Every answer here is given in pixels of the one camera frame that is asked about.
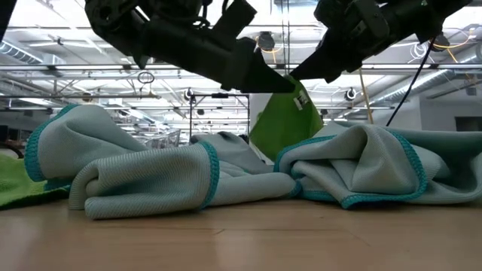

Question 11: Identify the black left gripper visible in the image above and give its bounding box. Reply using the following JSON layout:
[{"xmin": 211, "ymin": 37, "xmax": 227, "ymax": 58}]
[{"xmin": 132, "ymin": 0, "xmax": 297, "ymax": 94}]

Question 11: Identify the thin black hanging cable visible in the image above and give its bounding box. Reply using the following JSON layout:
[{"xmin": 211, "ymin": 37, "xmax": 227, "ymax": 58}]
[
  {"xmin": 286, "ymin": 0, "xmax": 291, "ymax": 71},
  {"xmin": 279, "ymin": 0, "xmax": 285, "ymax": 69}
]

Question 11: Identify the dark wall window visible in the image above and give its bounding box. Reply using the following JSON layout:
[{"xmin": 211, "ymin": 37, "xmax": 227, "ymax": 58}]
[{"xmin": 454, "ymin": 116, "xmax": 482, "ymax": 132}]

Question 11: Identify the black cable loop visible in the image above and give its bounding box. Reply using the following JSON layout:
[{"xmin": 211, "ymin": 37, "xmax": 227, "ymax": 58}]
[{"xmin": 136, "ymin": 70, "xmax": 156, "ymax": 85}]

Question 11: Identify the silver air duct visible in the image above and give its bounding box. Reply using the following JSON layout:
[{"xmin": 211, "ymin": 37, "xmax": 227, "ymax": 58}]
[{"xmin": 0, "ymin": 39, "xmax": 44, "ymax": 65}]

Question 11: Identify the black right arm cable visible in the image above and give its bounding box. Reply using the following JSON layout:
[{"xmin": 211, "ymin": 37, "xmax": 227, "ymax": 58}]
[{"xmin": 386, "ymin": 35, "xmax": 438, "ymax": 127}]

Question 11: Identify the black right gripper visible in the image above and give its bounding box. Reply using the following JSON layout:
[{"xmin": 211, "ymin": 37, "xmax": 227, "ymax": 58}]
[{"xmin": 289, "ymin": 0, "xmax": 445, "ymax": 84}]

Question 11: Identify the light blue microfiber towel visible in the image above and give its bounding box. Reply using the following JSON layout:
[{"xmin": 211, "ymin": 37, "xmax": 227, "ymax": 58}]
[
  {"xmin": 24, "ymin": 103, "xmax": 302, "ymax": 221},
  {"xmin": 273, "ymin": 120, "xmax": 482, "ymax": 210}
]

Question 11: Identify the white building pillar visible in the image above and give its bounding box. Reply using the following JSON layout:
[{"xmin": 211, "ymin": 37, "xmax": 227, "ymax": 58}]
[{"xmin": 249, "ymin": 93, "xmax": 273, "ymax": 131}]

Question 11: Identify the yellow hanging strap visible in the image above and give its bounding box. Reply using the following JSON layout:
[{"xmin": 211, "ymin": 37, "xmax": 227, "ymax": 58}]
[{"xmin": 357, "ymin": 67, "xmax": 374, "ymax": 125}]

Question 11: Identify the green microfiber towel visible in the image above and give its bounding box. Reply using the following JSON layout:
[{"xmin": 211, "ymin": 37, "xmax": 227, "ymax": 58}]
[
  {"xmin": 0, "ymin": 152, "xmax": 72, "ymax": 211},
  {"xmin": 249, "ymin": 74, "xmax": 325, "ymax": 162}
]

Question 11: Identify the ceiling cable reel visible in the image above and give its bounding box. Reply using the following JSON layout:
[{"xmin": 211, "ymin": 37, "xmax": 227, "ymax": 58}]
[
  {"xmin": 257, "ymin": 31, "xmax": 276, "ymax": 53},
  {"xmin": 429, "ymin": 32, "xmax": 452, "ymax": 53}
]

